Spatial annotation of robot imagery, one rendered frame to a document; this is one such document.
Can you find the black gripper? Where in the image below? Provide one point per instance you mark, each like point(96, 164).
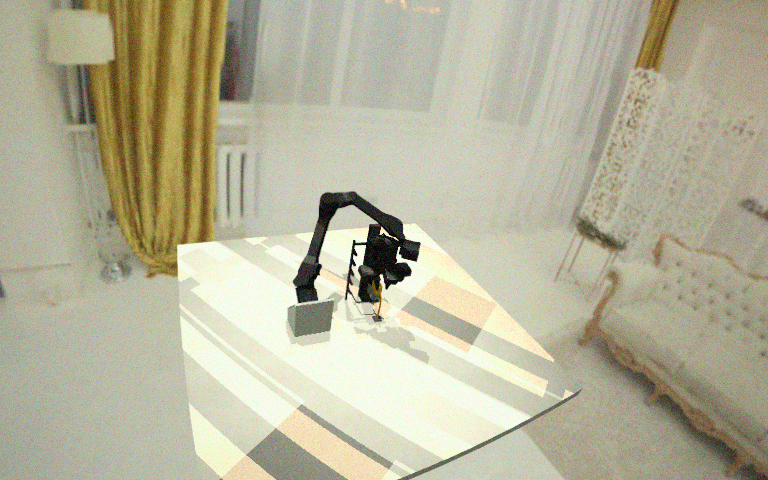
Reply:
point(368, 273)

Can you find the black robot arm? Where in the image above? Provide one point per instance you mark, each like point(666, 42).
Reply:
point(329, 202)

